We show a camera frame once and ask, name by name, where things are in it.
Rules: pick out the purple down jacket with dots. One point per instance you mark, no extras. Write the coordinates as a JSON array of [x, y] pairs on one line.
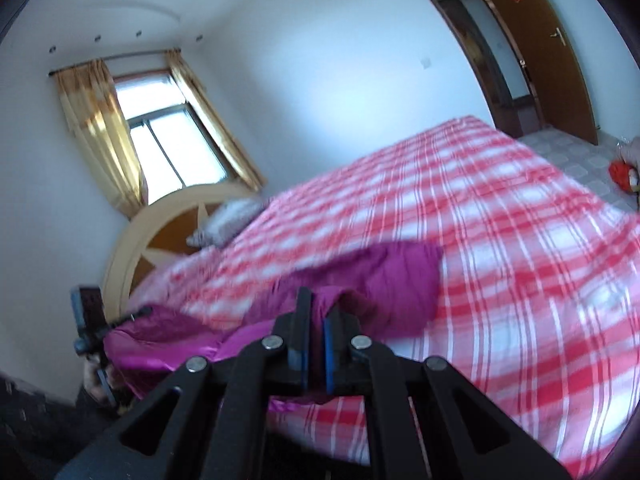
[[390, 285]]

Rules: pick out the cream and brown headboard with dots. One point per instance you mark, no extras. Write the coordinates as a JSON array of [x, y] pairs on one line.
[[145, 230]]

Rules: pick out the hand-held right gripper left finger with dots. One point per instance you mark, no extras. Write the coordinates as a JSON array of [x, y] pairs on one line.
[[298, 360]]

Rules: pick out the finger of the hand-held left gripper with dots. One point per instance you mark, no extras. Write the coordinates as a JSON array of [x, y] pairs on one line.
[[127, 317]]

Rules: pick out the bed with red plaid sheet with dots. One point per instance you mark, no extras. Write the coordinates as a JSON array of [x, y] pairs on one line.
[[500, 260]]

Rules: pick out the brown door frame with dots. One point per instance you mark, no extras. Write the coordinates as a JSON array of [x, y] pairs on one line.
[[480, 60]]

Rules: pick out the brown wooden door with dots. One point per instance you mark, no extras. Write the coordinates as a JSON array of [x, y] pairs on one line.
[[550, 60]]

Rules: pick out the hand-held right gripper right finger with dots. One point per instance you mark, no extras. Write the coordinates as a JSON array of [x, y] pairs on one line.
[[329, 355]]

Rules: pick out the dark curtain rod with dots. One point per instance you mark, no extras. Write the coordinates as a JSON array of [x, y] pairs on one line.
[[115, 60]]

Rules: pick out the window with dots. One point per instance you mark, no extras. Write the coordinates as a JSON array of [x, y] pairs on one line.
[[170, 125]]

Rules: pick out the striped grey pillow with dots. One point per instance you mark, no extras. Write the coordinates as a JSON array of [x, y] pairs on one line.
[[230, 220]]

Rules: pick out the red plush toy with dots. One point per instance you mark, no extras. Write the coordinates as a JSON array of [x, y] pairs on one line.
[[625, 175]]

